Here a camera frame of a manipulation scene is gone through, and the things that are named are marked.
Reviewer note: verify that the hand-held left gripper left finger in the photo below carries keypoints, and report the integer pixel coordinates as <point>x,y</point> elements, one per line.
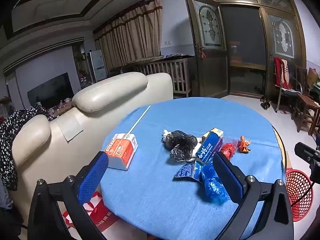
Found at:
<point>93,175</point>

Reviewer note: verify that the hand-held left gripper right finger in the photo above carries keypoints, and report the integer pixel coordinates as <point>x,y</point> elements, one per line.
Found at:
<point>225,177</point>

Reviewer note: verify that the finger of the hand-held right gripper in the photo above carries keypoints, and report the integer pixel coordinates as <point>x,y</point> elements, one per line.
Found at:
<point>303,151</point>

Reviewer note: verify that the blue plastic bag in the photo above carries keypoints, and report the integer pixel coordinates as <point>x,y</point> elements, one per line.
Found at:
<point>212,187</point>

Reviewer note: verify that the red plastic mesh basket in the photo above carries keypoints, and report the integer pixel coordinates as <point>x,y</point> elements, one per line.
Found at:
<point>297,192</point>

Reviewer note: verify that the red plastic bag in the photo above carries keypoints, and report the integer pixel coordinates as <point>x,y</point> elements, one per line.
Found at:
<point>228,148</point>

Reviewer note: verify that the blue toothpaste box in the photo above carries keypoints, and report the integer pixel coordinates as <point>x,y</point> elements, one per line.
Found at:
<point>208,147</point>

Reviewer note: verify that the orange wrapper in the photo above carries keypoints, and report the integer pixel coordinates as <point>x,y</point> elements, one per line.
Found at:
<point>243,146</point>

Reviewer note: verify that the blue foil packet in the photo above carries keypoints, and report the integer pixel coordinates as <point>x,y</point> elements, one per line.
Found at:
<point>187,171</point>

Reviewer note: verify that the yellow small box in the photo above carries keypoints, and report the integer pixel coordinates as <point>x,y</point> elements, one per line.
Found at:
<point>216,131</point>

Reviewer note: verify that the black plastic bag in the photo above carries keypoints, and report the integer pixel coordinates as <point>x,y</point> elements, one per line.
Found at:
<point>180,145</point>

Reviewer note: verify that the round wooden table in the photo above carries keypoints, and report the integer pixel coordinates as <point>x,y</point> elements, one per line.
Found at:
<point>283,150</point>

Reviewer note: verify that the orange and white box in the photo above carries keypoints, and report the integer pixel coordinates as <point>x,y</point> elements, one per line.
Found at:
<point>120,150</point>

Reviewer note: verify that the red gift bag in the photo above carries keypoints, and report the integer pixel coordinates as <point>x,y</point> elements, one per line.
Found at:
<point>100,215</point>

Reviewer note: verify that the wooden stool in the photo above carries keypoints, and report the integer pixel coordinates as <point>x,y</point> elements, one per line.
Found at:
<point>303,100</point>

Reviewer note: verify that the blue tablecloth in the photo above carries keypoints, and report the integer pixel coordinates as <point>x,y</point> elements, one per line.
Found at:
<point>175,205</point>

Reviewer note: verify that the pair of dark shoes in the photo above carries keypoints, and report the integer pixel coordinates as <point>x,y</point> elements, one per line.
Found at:
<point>265,105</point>

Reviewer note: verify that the metal chair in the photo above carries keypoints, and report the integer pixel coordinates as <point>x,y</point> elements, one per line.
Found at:
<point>285,92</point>

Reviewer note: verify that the white thin stick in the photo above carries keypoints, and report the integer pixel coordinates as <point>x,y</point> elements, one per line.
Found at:
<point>138,120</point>

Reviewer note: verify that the wooden armchair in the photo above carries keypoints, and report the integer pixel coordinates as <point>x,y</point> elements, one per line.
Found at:
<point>301,77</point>

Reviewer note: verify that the brown paper bag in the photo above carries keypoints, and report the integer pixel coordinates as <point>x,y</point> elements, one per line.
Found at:
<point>313,76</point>

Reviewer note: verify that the red striped towel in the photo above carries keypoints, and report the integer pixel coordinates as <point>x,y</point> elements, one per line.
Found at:
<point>281,72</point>

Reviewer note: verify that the cream leather sofa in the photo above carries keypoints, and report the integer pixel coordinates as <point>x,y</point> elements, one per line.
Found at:
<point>112,90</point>

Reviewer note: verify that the black floral cloth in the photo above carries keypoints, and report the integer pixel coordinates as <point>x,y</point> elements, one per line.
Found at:
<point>12,130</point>

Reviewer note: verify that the black television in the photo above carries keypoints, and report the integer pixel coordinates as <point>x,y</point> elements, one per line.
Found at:
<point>50,90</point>

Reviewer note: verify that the wooden glass door leaf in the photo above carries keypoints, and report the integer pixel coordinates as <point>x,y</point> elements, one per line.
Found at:
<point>282,37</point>
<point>212,75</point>

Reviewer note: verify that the white standing air conditioner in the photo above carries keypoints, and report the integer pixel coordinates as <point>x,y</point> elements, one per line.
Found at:
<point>97,65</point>

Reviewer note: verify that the wooden crib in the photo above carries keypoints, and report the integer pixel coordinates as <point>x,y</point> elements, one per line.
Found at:
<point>180,75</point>

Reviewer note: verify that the round woven tray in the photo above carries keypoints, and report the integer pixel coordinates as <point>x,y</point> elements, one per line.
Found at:
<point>145,59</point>

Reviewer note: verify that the beige curtain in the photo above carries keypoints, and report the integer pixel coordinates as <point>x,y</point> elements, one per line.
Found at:
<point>132,35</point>

